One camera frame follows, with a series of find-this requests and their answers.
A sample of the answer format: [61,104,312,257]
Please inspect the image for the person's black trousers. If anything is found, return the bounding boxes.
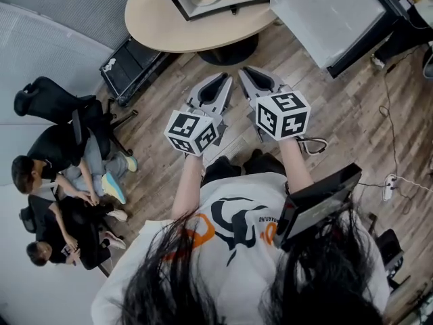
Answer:
[202,149,287,186]

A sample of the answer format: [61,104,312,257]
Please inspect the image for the white power strip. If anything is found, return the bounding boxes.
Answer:
[382,173,398,202]

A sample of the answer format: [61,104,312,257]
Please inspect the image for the black mini fridge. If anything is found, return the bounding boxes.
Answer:
[155,0,410,79]

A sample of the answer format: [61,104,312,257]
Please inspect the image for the person's white printed shirt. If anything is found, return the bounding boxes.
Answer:
[91,173,390,325]

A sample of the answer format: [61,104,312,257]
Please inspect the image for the white power cable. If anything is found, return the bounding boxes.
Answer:
[395,176,433,194]

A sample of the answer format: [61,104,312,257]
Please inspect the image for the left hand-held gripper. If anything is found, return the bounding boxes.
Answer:
[164,72,234,157]

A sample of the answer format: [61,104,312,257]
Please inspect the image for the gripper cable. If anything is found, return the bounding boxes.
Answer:
[297,136,329,155]

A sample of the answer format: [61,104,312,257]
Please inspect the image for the round beige table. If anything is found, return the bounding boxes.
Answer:
[124,0,280,66]

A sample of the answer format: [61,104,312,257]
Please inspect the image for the black flat case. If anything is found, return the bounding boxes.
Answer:
[99,35,170,107]

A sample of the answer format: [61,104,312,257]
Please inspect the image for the person's left forearm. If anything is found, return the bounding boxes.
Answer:
[170,154,206,219]

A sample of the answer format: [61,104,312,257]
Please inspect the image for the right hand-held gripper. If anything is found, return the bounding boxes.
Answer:
[237,65,311,144]

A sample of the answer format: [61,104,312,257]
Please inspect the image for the person's right forearm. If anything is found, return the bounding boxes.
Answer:
[279,137,314,194]

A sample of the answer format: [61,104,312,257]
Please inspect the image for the black mesh office chair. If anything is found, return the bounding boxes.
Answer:
[14,76,139,158]

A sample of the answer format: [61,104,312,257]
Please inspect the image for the black screen device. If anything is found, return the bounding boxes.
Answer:
[273,162,363,250]

